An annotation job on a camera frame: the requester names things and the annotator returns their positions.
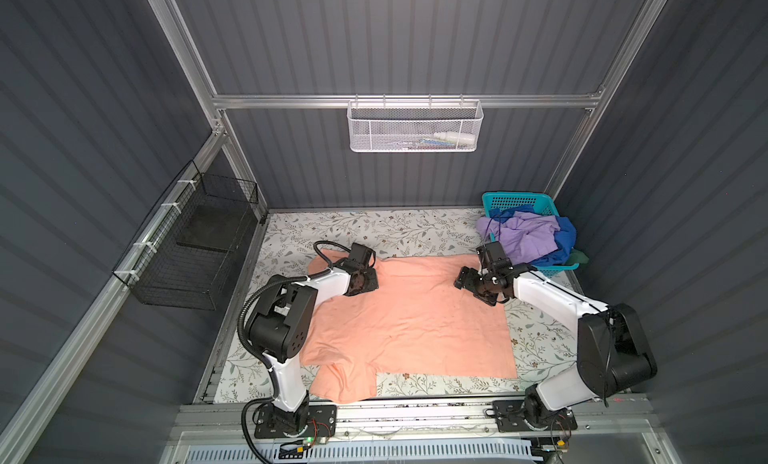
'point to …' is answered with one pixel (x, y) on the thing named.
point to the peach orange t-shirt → (417, 324)
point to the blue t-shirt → (566, 234)
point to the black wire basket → (180, 256)
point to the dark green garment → (577, 257)
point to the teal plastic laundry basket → (542, 202)
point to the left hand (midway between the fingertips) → (371, 282)
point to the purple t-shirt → (524, 236)
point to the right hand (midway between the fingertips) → (467, 288)
